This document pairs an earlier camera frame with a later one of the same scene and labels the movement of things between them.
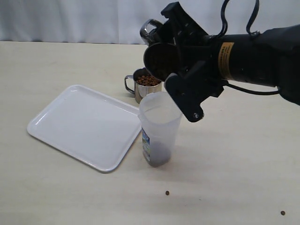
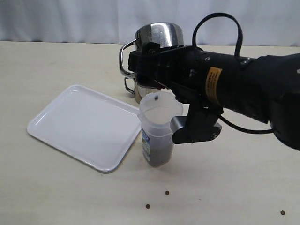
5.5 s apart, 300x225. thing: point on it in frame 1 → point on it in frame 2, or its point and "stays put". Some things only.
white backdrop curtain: (119, 21) stays put
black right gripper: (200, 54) → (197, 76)
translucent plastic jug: (160, 116) stays put
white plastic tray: (95, 127) stays put
